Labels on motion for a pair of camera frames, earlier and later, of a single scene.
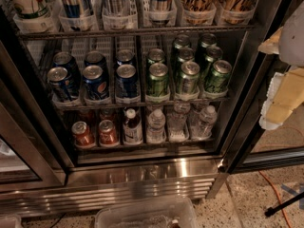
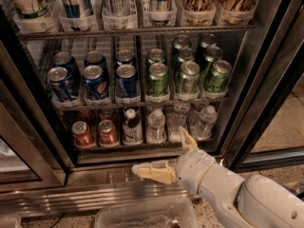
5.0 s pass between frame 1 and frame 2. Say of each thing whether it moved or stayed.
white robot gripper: moved
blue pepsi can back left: stayed
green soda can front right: stayed
